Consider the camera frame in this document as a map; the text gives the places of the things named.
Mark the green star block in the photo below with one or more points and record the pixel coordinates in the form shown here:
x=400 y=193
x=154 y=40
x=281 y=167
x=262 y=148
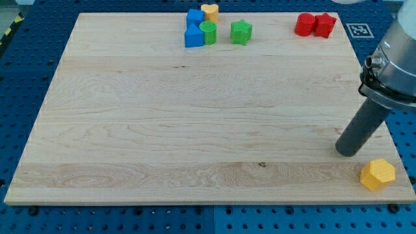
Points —
x=240 y=32

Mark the wooden board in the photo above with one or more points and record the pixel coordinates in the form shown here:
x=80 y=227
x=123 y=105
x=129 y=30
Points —
x=133 y=117

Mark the white fiducial marker tag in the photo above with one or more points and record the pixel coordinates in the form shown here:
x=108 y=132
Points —
x=359 y=30

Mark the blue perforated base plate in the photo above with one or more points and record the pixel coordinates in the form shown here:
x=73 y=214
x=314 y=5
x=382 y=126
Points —
x=27 y=67

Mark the yellow heart block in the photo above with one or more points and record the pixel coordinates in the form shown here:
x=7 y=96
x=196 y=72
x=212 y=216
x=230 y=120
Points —
x=211 y=12

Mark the red star block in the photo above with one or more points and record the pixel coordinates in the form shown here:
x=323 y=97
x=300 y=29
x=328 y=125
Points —
x=324 y=25

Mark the grey cylindrical pointer tool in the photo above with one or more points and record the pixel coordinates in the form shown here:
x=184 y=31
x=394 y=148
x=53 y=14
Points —
x=364 y=123

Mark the yellow hexagon block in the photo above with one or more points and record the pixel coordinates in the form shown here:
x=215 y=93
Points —
x=377 y=175

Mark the green cylinder block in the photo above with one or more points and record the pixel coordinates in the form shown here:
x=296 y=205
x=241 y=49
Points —
x=209 y=32

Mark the red cylinder block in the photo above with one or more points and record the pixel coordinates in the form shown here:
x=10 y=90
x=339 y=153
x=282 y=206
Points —
x=305 y=24

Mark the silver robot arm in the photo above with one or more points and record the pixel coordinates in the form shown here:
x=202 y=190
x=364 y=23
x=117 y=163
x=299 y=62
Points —
x=388 y=75

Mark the blue triangle block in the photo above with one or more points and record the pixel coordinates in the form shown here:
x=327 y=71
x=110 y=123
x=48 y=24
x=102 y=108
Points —
x=193 y=36

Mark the blue cube block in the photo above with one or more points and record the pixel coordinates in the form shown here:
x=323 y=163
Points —
x=194 y=17

